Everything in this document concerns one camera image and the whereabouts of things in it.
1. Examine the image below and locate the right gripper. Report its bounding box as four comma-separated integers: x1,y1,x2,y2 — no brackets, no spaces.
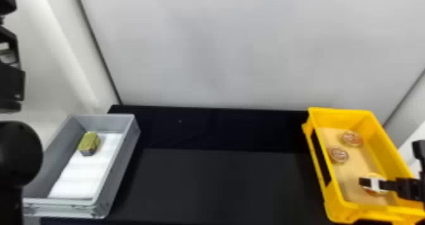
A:
358,176,425,203

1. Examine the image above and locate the yellow box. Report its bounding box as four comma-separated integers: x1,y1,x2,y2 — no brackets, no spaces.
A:
300,106,425,225

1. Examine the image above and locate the grey box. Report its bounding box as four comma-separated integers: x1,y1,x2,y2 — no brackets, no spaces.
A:
22,113,142,220

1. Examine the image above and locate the white foam pad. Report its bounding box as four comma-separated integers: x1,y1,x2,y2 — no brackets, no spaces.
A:
47,131,125,201

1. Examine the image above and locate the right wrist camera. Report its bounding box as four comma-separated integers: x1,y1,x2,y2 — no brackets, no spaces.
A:
411,139,425,179

